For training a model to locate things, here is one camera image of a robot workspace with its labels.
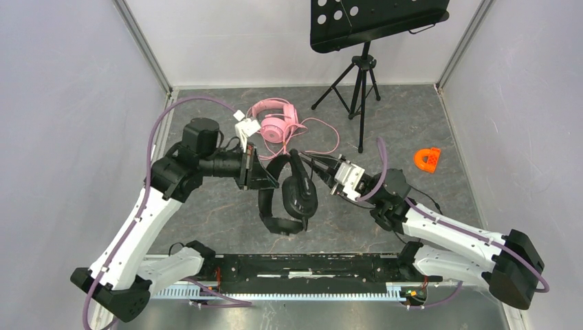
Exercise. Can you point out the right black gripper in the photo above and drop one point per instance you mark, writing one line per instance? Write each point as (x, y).
(327, 176)

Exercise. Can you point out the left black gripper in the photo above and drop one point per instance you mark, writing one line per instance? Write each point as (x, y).
(252, 175)

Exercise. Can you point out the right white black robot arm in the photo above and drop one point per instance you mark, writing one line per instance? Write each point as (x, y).
(507, 265)

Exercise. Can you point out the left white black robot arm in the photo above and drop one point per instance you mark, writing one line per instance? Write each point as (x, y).
(118, 280)

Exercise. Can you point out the pink headphones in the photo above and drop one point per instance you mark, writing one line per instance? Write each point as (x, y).
(276, 128)

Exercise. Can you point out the orange plastic block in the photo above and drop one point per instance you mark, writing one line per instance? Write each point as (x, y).
(427, 159)

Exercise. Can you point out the black music stand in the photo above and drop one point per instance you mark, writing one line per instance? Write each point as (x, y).
(336, 25)

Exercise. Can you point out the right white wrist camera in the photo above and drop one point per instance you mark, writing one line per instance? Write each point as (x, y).
(346, 180)

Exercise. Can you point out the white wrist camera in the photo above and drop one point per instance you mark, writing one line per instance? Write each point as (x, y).
(245, 127)
(346, 180)

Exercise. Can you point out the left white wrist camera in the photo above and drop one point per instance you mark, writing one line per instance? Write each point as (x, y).
(245, 127)

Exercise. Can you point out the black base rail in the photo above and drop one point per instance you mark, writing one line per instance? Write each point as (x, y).
(355, 273)

